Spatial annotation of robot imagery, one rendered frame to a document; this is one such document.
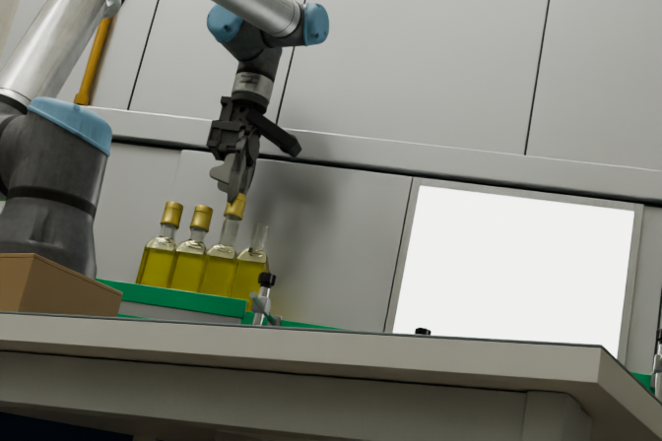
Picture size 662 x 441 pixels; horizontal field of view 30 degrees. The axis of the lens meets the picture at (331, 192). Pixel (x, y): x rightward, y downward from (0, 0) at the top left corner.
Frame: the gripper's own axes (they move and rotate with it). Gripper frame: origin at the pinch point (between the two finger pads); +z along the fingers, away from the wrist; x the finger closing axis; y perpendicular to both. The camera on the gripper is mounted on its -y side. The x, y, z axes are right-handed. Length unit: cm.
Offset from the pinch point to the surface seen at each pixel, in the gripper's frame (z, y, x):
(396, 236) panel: -1.0, -28.3, -12.0
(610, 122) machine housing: -30, -64, -15
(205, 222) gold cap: 5.5, 4.5, 1.0
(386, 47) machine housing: -41.9, -18.6, -14.9
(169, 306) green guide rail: 25.1, 2.7, 13.5
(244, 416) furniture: 52, -33, 81
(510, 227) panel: -6, -49, -12
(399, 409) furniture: 50, -49, 87
